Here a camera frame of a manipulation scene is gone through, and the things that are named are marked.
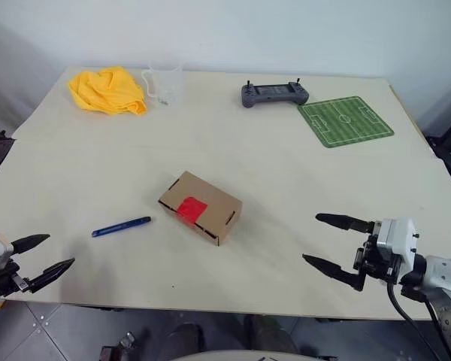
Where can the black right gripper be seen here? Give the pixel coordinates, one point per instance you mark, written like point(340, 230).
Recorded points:
point(379, 265)

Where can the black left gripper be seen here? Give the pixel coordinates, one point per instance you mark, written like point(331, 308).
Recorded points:
point(9, 280)

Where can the clear plastic measuring cup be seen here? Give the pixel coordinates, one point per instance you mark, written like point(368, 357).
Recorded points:
point(169, 82)

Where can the dark metal floor object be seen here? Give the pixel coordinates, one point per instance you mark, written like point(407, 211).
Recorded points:
point(124, 347)

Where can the blue utility knife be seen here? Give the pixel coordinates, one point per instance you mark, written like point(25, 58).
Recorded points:
point(120, 226)

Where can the brown cardboard box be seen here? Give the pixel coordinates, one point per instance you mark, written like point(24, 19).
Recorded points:
point(214, 193)

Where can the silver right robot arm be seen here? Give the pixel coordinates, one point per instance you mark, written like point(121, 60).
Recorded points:
point(445, 274)

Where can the green football field mat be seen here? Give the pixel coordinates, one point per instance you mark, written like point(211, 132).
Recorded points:
point(345, 120)

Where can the white rounded robot torso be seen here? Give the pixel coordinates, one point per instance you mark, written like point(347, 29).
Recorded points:
point(259, 356)

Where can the grey handheld remote controller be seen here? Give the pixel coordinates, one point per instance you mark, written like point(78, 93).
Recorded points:
point(274, 96)

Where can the red tape patch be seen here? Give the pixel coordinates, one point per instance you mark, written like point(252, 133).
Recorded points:
point(191, 208)

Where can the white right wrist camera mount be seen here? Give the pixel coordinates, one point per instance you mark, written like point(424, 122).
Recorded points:
point(396, 237)

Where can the yellow cloth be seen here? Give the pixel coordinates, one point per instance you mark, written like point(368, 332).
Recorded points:
point(105, 90)

